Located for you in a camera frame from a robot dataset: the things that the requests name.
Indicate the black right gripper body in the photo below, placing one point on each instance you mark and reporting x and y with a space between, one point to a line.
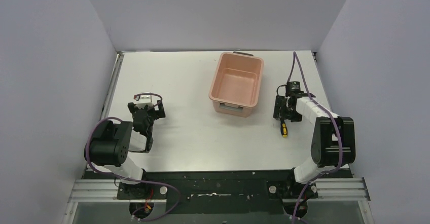
278 107

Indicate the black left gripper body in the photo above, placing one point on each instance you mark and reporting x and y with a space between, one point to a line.
145 111

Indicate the black yellow screwdriver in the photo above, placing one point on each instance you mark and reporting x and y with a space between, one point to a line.
283 128

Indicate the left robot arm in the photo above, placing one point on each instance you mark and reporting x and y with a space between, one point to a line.
112 139

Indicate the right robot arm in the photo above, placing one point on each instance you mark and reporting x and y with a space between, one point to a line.
333 137

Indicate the pink plastic bin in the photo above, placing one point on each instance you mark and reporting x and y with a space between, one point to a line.
236 83

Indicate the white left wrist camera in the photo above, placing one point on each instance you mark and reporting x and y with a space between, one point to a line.
141 101

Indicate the aluminium side rail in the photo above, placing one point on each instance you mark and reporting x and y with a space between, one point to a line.
112 86

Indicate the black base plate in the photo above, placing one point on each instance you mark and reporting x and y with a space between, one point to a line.
215 180

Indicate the aluminium front rail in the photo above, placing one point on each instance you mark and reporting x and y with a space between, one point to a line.
326 189

